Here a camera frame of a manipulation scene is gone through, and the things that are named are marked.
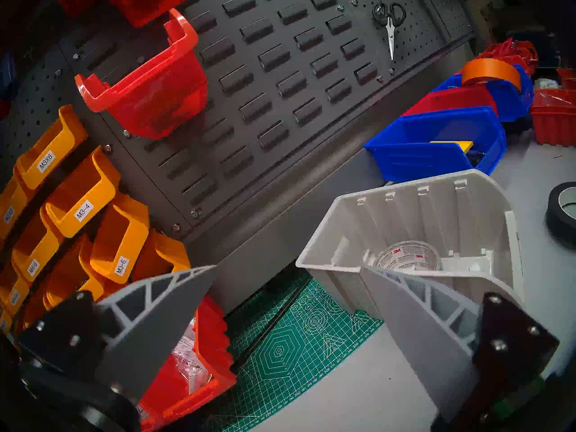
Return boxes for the black scissors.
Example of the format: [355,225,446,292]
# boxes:
[371,0,407,62]

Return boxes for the grey plastic storage bin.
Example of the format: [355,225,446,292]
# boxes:
[296,169,525,319]

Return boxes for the yellow pad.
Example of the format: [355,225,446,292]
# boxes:
[430,140,474,153]

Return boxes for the green cutting mat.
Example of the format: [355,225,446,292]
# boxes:
[198,274,383,432]

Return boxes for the orange bin labelled M3X6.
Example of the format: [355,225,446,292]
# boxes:
[13,104,89,191]

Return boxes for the orange bin labelled HEX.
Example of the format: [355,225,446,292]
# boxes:
[130,229,192,283]

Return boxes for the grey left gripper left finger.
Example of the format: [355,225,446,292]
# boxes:
[18,265,218,401]

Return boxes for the red wall bin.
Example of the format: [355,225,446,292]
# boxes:
[74,8,210,140]
[54,0,187,29]

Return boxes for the grey louvred wall panel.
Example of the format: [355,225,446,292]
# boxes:
[58,0,432,238]

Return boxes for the orange bin labelled M3-4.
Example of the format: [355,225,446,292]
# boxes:
[40,145,122,239]

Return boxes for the orange bin labelled M3-8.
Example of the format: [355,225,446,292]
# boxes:
[43,235,106,310]

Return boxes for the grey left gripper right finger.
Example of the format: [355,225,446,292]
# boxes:
[360,267,559,423]

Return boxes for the clear plastic parts bag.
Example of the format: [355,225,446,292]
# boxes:
[173,319,212,396]

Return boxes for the grey pegboard panel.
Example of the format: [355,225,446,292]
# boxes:
[0,44,194,238]
[335,0,475,87]

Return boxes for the orange bin labelled M3-6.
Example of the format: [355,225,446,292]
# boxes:
[89,193,150,284]

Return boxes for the orange screw bin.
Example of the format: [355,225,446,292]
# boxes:
[0,265,30,317]

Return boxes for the clear 3M tape roll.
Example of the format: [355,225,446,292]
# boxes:
[373,240,442,272]

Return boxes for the black tape roll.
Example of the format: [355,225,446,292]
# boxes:
[545,181,576,245]

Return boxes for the ribbed red storage bin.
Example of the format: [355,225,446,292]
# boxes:
[531,88,576,147]

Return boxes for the orange tape roll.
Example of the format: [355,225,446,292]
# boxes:
[461,58,522,92]

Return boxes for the blue storage bin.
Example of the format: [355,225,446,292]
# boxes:
[432,64,535,122]
[364,106,507,184]

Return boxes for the orange bin labelled M4-6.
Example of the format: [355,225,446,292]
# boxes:
[11,206,63,283]

